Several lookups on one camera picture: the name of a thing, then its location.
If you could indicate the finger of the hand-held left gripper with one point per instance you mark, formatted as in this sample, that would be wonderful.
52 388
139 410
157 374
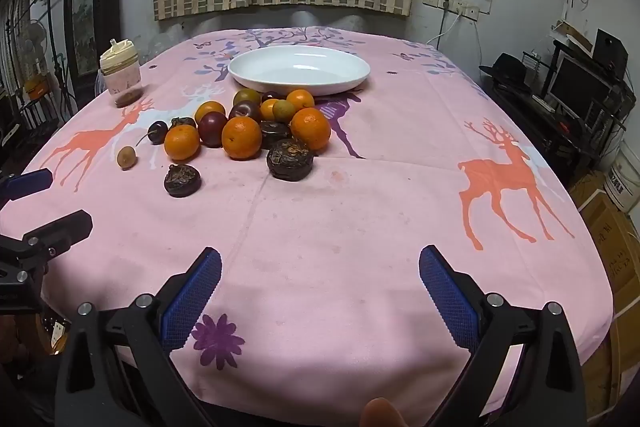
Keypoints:
60 229
30 184

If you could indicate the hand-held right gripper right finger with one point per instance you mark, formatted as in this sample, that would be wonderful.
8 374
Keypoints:
447 297

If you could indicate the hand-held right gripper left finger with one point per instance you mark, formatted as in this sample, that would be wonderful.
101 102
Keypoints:
192 297

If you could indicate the brown longan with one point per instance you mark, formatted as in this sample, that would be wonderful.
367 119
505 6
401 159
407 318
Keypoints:
126 157

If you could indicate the dark dried tangerine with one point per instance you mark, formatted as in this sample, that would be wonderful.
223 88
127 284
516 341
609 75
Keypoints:
290 162
183 122
274 134
183 180

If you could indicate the large orange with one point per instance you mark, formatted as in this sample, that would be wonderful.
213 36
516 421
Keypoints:
310 128
182 142
241 137

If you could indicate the dark red plum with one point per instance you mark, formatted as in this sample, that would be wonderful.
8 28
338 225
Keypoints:
245 109
270 96
213 128

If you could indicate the small orange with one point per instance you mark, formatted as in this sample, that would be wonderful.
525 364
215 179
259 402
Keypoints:
267 109
300 99
210 108

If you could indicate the green yellow citrus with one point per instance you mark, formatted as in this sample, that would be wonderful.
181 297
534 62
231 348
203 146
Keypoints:
283 110
246 96

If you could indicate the white oval plate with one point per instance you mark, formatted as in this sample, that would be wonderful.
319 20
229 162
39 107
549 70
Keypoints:
300 69

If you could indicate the person's right hand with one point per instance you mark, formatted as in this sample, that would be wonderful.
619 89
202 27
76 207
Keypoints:
382 414

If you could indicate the pink printed tablecloth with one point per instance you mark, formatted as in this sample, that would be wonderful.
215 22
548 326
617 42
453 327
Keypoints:
350 217

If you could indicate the white standing fan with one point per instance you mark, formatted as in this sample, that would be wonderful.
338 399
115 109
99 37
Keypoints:
34 38

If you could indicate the black tripod stand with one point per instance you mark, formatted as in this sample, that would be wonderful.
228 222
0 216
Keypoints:
52 32

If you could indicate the cardboard box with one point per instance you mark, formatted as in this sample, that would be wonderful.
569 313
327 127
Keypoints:
615 257

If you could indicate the black computer desk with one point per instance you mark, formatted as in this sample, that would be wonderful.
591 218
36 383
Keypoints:
565 137

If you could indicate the white bucket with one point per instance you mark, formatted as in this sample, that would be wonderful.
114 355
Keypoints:
625 182

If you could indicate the black hat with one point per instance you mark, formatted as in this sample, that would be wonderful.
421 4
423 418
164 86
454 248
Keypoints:
505 67

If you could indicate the computer monitor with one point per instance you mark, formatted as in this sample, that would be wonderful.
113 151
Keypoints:
577 87

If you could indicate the black speaker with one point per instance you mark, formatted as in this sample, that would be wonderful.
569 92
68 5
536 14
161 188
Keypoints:
610 49

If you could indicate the white wall sockets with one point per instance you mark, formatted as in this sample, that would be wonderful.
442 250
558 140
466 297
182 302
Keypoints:
452 3

